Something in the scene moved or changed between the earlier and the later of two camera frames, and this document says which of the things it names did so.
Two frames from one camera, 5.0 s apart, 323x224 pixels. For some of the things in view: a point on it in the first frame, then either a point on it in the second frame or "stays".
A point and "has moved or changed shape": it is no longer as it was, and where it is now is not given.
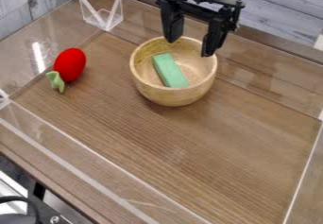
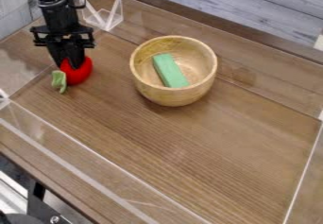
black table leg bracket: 48,215 stays
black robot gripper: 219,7 -> 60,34
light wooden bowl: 171,73 stays
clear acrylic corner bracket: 101,18 stays
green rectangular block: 169,70 stays
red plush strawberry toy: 68,66 has moved or changed shape
